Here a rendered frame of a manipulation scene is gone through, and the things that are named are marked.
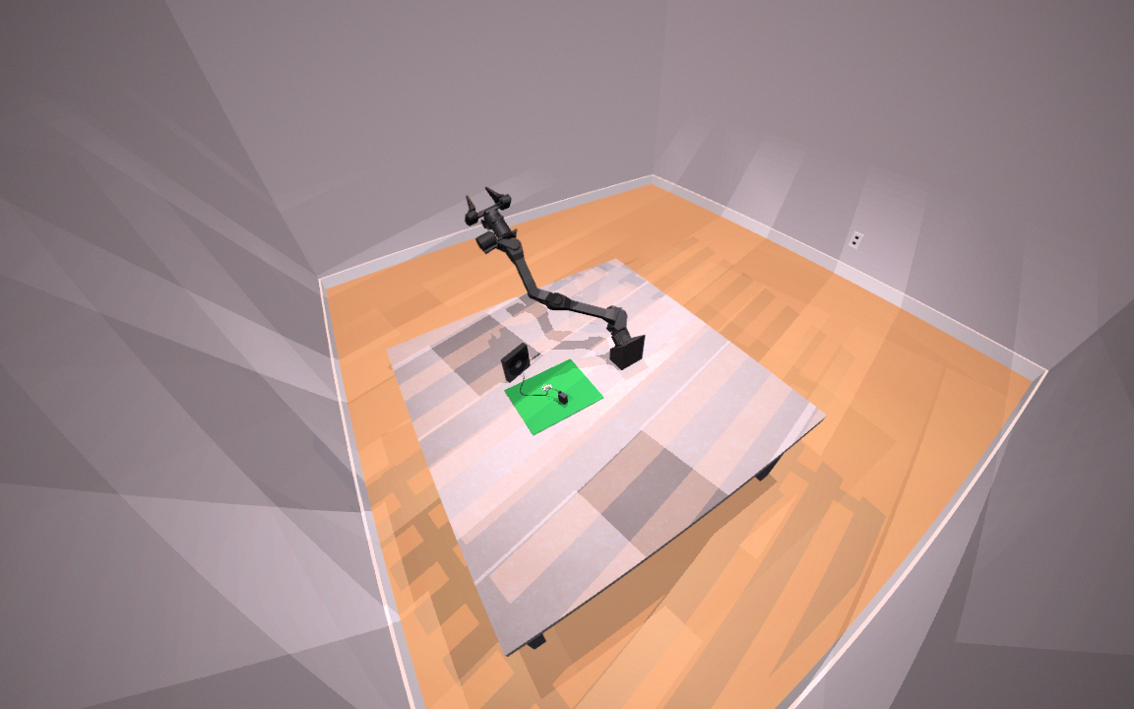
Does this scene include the black cable with plug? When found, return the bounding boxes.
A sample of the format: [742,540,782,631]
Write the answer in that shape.
[521,372,568,405]

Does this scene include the green circuit board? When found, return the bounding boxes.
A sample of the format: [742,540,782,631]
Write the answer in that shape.
[503,358,604,436]

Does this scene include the black cooling fan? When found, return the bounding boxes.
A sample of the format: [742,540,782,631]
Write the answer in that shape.
[500,343,531,383]

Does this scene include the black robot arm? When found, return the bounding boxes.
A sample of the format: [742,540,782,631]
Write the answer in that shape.
[476,221,635,347]

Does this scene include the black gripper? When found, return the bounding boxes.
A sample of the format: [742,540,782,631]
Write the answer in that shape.
[465,187,511,229]

